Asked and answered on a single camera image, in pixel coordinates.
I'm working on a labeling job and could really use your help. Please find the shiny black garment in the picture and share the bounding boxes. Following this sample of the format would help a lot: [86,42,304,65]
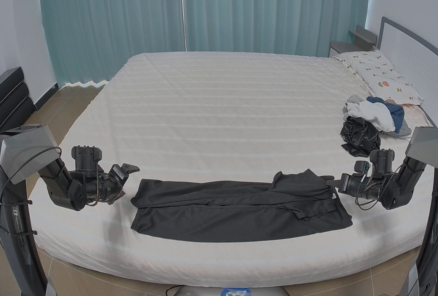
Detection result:
[340,116,382,158]

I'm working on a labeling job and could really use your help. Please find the bed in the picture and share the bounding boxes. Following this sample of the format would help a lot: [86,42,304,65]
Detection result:
[27,17,438,288]

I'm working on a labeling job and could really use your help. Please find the black chest of drawers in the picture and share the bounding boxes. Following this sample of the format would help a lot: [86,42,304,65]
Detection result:
[0,67,36,132]

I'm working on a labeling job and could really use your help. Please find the white printed pillow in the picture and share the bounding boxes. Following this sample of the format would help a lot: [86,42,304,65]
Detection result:
[333,50,424,105]

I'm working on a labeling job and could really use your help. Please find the grey bedside table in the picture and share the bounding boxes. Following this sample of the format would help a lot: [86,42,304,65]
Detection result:
[330,25,378,57]

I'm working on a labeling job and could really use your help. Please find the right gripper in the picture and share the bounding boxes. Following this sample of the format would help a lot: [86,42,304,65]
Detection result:
[340,173,369,195]

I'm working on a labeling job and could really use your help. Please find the pile of clothes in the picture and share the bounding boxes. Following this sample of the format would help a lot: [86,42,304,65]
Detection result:
[343,94,413,136]

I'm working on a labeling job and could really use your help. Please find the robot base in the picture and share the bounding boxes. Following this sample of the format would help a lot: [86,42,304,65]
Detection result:
[181,284,285,296]

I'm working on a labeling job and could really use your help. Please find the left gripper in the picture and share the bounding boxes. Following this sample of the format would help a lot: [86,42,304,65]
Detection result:
[102,163,141,192]

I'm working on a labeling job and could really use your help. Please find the black T-shirt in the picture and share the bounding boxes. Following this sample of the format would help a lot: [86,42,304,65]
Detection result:
[131,169,353,243]

